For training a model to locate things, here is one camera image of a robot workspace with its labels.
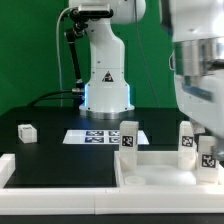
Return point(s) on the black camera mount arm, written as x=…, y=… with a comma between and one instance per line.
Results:
x=72, y=34

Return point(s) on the tag marker sheet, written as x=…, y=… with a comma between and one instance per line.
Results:
x=91, y=137

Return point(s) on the white square table top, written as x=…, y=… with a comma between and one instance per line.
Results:
x=158, y=168

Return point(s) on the black camera on mount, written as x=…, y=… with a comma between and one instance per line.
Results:
x=99, y=10

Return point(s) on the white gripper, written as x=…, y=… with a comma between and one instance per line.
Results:
x=205, y=105

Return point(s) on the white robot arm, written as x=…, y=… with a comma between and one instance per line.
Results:
x=197, y=30

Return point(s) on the white U-shaped fence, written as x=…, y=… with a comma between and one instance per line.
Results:
x=118, y=200

